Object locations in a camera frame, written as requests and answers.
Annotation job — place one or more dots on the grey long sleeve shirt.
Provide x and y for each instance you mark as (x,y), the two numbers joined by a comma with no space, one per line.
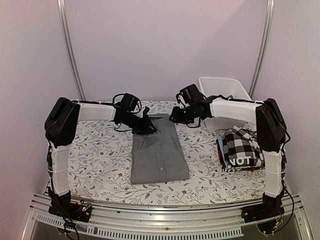
(158,157)

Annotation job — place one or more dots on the floral patterned table cloth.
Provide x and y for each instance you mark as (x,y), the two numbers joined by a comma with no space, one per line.
(99,164)

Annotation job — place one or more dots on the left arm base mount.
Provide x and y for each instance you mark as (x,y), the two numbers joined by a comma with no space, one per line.
(78,211)

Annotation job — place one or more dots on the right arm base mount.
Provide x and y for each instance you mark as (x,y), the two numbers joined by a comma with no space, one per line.
(269,208)

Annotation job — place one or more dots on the white plastic bin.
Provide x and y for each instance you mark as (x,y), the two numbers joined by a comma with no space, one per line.
(214,86)

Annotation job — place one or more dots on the metal corner post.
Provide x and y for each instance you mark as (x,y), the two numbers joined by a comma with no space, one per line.
(270,5)
(62,12)

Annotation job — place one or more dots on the right metal corner post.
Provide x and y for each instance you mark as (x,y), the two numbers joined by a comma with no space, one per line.
(270,5)

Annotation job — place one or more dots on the left metal corner post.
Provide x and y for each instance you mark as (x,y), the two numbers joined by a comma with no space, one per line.
(62,12)

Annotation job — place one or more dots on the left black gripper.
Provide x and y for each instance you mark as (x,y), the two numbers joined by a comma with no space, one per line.
(145,127)

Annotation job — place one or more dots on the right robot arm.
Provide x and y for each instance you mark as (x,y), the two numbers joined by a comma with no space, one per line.
(271,129)

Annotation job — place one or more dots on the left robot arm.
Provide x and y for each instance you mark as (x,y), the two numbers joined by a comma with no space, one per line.
(61,125)

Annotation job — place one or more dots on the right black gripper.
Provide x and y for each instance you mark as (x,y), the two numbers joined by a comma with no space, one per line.
(176,118)

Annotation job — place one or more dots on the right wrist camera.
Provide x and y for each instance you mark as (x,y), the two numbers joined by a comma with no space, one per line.
(180,100)

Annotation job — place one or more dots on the aluminium front rail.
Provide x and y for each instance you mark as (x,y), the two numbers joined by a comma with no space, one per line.
(115,221)

